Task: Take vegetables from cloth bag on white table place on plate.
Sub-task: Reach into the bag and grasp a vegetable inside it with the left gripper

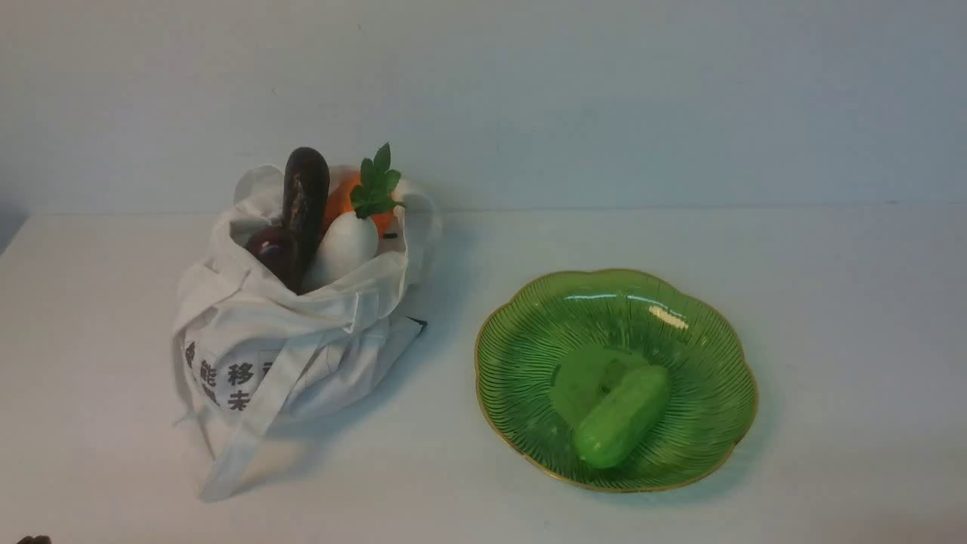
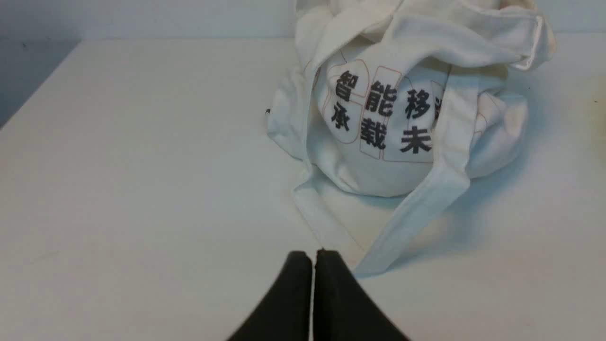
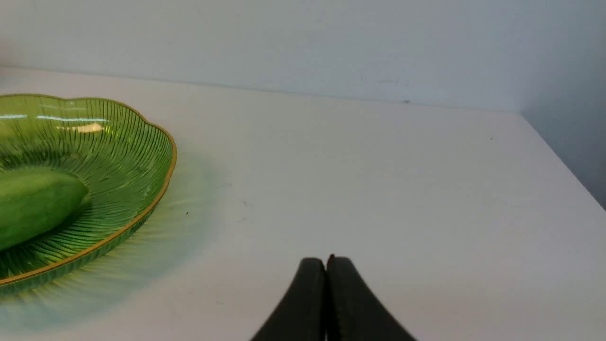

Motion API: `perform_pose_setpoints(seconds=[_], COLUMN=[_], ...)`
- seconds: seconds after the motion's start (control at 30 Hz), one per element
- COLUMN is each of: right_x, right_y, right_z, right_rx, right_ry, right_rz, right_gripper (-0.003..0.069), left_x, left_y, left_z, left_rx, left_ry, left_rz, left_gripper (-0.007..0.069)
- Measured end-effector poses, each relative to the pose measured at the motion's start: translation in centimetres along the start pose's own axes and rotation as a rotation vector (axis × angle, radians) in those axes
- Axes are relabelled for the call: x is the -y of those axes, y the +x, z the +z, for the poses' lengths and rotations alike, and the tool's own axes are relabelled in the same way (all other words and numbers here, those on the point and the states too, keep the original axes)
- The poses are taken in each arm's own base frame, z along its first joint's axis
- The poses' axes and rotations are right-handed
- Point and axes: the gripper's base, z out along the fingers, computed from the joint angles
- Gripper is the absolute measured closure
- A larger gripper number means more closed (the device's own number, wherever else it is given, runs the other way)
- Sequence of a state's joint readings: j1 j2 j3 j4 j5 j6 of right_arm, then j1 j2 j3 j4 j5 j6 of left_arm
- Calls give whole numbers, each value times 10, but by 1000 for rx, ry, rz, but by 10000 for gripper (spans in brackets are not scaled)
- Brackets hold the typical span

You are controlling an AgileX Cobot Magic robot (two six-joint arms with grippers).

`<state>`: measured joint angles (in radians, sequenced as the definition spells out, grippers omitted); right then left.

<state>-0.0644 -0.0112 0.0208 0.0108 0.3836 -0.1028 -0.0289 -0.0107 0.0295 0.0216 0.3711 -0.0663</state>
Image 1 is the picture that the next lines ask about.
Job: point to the long dark purple eggplant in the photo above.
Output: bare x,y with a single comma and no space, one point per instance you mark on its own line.
305,196

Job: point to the white cloth tote bag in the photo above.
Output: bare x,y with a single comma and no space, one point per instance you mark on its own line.
249,356

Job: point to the white radish with green leaves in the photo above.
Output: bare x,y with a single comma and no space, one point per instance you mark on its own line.
353,239

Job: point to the orange carrot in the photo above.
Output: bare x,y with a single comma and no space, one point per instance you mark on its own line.
339,203

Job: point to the green glass scalloped plate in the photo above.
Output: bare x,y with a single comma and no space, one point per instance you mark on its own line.
548,356

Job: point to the green cucumber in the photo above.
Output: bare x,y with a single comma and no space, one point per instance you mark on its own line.
617,425

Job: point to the small dark purple eggplant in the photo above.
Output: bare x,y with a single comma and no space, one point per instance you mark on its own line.
278,250

